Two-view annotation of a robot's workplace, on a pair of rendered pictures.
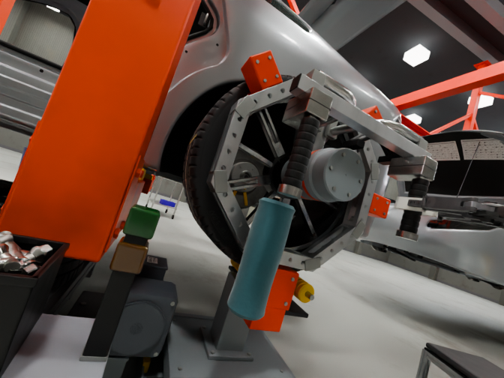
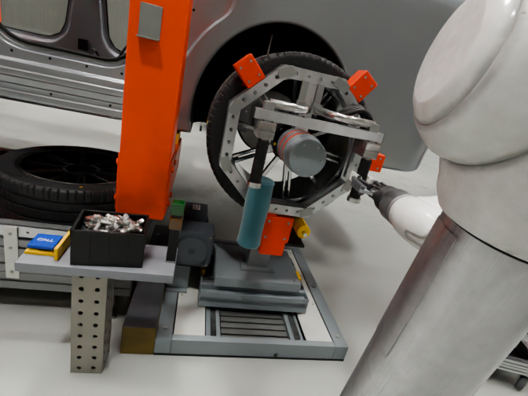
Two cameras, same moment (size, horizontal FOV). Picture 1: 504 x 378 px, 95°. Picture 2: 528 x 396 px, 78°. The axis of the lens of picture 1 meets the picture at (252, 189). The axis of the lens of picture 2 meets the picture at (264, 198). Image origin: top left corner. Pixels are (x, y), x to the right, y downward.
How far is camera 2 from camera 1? 0.69 m
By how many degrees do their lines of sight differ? 26
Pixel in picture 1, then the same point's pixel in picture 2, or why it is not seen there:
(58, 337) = (155, 254)
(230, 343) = (257, 262)
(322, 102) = (267, 129)
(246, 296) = (244, 236)
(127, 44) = (150, 98)
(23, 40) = not seen: outside the picture
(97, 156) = (149, 166)
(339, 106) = (287, 121)
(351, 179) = (313, 161)
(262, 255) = (251, 214)
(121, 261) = (172, 225)
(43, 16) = not seen: outside the picture
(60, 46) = not seen: outside the picture
